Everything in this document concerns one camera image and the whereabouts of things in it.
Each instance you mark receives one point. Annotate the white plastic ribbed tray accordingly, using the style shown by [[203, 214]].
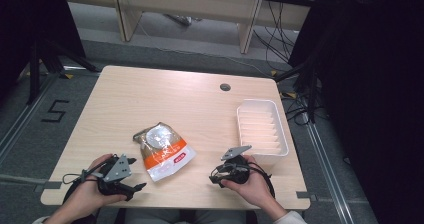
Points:
[[261, 130]]

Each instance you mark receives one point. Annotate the person's left hand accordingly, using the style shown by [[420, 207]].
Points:
[[85, 190]]

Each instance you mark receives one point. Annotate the orange and clear snack bag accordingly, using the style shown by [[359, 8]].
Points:
[[165, 150]]

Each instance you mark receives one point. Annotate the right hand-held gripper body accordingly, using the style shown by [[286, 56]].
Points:
[[235, 169]]

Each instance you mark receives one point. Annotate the light wooden desk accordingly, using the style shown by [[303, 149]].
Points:
[[186, 4]]

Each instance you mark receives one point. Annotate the person's right hand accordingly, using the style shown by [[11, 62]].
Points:
[[253, 187]]

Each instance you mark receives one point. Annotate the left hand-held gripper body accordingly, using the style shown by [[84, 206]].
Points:
[[115, 174]]

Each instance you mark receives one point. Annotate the person's grey trousers lap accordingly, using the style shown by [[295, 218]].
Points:
[[186, 216]]

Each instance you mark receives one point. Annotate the black curtain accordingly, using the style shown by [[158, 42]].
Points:
[[373, 94], [30, 24]]

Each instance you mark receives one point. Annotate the black stand legs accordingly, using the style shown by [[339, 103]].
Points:
[[50, 62]]

